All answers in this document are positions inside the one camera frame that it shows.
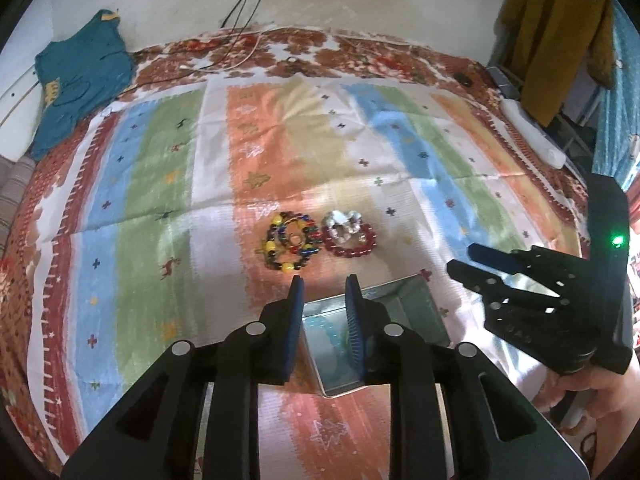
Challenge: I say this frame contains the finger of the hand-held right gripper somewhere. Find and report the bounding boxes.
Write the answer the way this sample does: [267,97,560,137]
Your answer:
[445,258,572,322]
[466,241,592,297]

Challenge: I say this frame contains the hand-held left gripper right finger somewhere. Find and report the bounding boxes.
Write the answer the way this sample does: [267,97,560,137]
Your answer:
[345,274,591,480]

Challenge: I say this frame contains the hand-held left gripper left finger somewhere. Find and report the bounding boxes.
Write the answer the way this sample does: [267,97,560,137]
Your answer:
[60,275,306,480]

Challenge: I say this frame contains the rectangular metal tin box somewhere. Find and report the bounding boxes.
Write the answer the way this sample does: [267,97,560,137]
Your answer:
[301,275,451,400]

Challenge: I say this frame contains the red bead bracelet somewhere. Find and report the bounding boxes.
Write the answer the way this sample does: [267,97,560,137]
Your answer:
[320,222,378,259]

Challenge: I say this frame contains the multicolour bead bracelet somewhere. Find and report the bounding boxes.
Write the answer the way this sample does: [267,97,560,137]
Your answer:
[261,211,323,277]

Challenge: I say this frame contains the clear crystal bead bracelet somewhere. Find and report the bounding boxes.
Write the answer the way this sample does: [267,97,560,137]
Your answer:
[322,210,369,241]

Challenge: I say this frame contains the person's right hand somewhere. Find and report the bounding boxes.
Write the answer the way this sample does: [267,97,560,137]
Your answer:
[534,354,640,427]

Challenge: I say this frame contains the dark metal stand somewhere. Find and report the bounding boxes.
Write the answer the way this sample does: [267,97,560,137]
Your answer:
[545,80,603,161]

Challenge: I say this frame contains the grey box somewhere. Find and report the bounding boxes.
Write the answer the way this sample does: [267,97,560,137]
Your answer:
[486,65,521,99]

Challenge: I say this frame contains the turquoise curtain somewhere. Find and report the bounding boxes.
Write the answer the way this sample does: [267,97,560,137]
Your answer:
[594,0,640,188]

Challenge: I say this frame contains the striped pastel mat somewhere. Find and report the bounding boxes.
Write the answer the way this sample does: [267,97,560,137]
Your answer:
[27,77,588,461]

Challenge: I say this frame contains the mustard yellow garment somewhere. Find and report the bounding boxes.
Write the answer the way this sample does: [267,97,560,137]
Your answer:
[497,0,617,128]

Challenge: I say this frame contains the grey striped cushion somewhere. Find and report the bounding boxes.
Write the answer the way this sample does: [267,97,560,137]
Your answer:
[0,155,36,251]

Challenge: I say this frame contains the teal garment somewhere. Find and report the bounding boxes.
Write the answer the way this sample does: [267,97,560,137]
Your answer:
[31,8,136,161]

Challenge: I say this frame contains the white bed headboard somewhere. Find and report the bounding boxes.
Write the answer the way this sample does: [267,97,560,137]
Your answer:
[0,50,47,161]

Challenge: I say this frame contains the light blue bead bracelet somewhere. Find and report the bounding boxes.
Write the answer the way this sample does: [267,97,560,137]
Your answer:
[305,314,357,362]

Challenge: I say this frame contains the white charging cable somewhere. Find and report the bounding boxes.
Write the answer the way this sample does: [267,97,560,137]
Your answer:
[180,31,264,74]

